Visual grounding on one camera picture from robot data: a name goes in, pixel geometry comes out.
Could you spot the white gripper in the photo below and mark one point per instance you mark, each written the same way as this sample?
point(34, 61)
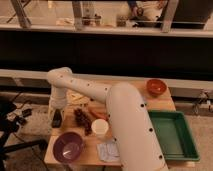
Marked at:
point(57, 104)

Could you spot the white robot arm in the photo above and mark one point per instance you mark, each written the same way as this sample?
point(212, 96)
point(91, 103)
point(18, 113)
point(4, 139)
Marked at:
point(131, 126)

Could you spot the bunch of dark grapes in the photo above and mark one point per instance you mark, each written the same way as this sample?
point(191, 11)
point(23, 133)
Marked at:
point(82, 120)

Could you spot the pale yellow toy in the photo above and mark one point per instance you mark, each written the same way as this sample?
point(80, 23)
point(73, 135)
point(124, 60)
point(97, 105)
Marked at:
point(76, 98)

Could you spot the purple bowl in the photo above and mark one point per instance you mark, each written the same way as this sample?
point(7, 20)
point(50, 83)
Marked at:
point(68, 147)

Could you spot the orange carrot toy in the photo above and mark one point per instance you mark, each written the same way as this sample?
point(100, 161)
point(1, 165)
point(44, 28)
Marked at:
point(97, 115)

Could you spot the white cup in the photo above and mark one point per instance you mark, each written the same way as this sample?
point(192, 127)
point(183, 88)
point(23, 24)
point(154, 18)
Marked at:
point(100, 127)

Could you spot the black office chair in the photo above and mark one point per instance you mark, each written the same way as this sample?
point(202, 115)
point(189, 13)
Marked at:
point(7, 127)

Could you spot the light blue cloth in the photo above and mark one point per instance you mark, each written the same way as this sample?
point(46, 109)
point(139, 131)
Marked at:
point(108, 152)

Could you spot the orange bowl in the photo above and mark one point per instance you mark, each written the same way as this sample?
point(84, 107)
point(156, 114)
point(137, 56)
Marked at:
point(156, 87)

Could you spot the green tray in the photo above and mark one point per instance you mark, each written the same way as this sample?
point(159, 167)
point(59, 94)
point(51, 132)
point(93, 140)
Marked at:
point(174, 135)

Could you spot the metal railing frame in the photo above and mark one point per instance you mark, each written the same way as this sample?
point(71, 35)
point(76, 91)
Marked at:
point(183, 18)

